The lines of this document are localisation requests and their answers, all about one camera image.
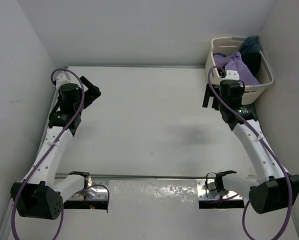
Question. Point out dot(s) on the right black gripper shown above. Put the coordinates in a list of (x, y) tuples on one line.
[(207, 95)]

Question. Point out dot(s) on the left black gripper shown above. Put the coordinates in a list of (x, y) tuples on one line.
[(90, 94)]

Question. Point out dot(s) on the purple t shirt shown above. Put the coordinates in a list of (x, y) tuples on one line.
[(234, 62)]

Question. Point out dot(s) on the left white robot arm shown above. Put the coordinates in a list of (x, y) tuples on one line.
[(37, 195)]

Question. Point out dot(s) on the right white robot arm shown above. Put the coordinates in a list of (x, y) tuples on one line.
[(274, 188)]

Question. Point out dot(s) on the beige laundry basket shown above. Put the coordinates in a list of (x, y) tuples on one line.
[(228, 46)]

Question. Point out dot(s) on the black garment in basket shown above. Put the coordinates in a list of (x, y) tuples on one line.
[(253, 62)]

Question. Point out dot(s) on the teal shirt in basket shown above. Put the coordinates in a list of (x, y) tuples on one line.
[(250, 45)]

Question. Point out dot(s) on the white front cover board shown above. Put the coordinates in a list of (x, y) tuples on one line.
[(153, 210)]

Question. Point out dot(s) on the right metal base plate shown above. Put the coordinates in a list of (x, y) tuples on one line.
[(206, 192)]

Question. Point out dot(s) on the metal base plate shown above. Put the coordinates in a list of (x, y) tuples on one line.
[(206, 192), (98, 190)]

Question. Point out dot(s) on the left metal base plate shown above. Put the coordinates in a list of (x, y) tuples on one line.
[(98, 190)]

